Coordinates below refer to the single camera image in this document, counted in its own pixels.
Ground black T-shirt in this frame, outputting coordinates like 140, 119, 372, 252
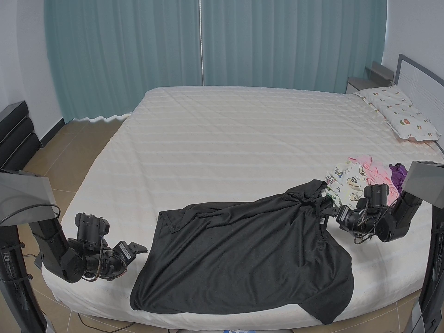
130, 179, 355, 325

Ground black chest of drawers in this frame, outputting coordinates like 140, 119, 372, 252
0, 101, 44, 173

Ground white printed pillow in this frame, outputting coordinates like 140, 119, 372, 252
353, 85, 442, 141

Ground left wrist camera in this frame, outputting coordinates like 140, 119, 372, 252
117, 240, 136, 263

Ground black cable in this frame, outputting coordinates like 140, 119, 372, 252
0, 203, 61, 226

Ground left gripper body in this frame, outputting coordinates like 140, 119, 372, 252
99, 245, 137, 280

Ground pink garment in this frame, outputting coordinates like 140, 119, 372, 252
348, 155, 399, 204

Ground grey bedside table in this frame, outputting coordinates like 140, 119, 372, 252
346, 61, 394, 94

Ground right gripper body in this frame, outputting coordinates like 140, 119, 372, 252
338, 208, 368, 237

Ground white printed pyjama top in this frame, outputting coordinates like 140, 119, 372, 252
324, 160, 368, 209

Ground purple garment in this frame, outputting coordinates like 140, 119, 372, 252
388, 163, 409, 193

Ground bed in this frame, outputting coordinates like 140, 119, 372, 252
42, 53, 444, 325

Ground blue-green curtain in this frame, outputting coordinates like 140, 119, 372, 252
200, 0, 387, 93
43, 0, 203, 122

